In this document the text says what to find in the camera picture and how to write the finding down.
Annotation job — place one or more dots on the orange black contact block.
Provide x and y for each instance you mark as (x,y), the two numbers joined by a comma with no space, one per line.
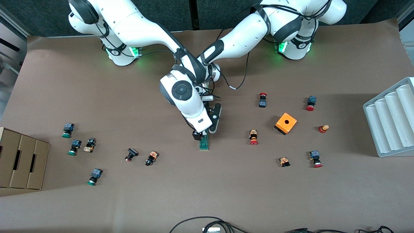
(284,161)

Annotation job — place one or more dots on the cardboard divider box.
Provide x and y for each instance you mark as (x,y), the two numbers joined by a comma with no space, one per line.
(22,161)

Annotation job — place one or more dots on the brown table mat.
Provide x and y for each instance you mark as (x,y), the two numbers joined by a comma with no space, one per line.
(97,97)

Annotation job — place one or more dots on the red emergency button orange block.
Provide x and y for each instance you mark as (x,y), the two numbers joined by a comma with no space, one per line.
(253,136)

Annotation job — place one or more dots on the red yellow emergency button head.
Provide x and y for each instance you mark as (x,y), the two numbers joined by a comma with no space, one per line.
(322,129)

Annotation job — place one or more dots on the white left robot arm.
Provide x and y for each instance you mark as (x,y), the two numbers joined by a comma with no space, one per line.
(245,35)

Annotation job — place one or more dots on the grey ridged tray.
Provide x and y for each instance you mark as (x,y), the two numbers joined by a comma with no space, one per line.
(388,129)

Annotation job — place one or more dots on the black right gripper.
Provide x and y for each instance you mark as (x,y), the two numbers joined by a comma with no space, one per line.
(196,135)

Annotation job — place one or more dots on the orange button enclosure box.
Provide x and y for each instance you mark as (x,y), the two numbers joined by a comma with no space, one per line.
(291,124)

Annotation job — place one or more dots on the red mushroom button blue block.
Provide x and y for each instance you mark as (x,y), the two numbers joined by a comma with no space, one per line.
(314,157)
(311,101)

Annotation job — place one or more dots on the green push button blue block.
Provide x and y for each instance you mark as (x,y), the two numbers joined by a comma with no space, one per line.
(95,174)
(75,145)
(68,128)

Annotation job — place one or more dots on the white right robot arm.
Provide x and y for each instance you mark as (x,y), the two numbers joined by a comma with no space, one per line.
(145,29)

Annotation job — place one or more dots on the black square button red base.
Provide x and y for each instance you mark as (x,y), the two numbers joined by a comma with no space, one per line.
(132,152)

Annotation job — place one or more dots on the white adapter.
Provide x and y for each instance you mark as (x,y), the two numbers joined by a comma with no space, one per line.
(211,230)

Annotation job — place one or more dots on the red button black block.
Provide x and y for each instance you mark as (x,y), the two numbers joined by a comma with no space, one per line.
(262,103)

